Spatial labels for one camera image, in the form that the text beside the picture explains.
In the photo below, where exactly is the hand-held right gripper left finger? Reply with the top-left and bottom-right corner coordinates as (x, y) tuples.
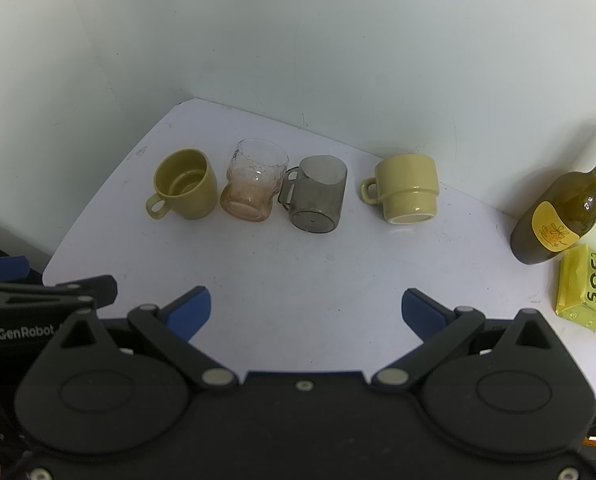
(42, 286), (239, 392)

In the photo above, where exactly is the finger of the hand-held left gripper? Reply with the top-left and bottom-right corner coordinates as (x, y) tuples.
(0, 274), (119, 312)
(0, 255), (30, 281)

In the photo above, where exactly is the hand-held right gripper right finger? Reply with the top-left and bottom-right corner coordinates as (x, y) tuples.
(372, 287), (575, 392)

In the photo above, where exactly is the mustard yellow ceramic cup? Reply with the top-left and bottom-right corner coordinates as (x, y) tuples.
(145, 148), (218, 221)

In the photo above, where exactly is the pale yellow ceramic cup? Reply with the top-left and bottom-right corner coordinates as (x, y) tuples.
(360, 153), (439, 225)

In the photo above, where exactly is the pink textured glass cup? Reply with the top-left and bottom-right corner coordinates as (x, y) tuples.
(220, 138), (289, 223)

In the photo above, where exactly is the grey smoked glass mug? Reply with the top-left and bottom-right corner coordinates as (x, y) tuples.
(277, 155), (349, 234)

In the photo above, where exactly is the yellow tissue packet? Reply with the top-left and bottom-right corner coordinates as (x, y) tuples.
(555, 243), (596, 335)

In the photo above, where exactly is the olive green glass bottle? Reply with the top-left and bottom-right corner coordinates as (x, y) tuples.
(510, 142), (596, 266)

